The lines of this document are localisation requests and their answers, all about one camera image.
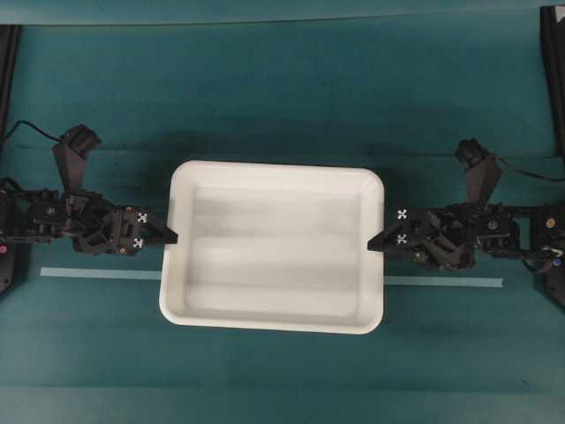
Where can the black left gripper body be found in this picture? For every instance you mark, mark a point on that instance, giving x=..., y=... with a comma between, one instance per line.
x=93, y=224

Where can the black left frame post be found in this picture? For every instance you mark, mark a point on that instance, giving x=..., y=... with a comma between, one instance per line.
x=8, y=55

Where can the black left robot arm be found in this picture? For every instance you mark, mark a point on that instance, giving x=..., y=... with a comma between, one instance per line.
x=13, y=228

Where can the white plastic tray case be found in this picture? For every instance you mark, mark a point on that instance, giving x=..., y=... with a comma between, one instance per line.
x=270, y=246

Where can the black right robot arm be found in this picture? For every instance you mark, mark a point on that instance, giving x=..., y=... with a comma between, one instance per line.
x=541, y=244

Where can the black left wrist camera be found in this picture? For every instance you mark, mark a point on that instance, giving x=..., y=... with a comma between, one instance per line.
x=71, y=156

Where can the black right frame post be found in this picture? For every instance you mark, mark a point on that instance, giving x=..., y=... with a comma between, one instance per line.
x=552, y=49

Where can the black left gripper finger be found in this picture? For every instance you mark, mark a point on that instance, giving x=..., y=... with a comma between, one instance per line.
x=159, y=236
x=155, y=225

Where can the black frame post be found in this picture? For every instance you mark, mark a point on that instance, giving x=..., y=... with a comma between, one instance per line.
x=8, y=55
x=552, y=49

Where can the teal green table cloth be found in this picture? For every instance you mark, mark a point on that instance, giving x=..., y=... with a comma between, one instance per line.
x=392, y=96

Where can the light blue tape strip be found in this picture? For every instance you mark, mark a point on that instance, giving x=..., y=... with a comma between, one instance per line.
x=150, y=275

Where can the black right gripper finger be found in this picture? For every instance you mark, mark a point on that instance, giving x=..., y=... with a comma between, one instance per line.
x=383, y=243
x=391, y=228

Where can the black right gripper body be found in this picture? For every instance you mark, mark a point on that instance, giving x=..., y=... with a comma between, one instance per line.
x=447, y=238

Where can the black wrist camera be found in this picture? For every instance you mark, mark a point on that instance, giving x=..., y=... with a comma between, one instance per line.
x=482, y=172
x=71, y=156

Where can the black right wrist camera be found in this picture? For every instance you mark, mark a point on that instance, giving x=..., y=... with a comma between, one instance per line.
x=482, y=172

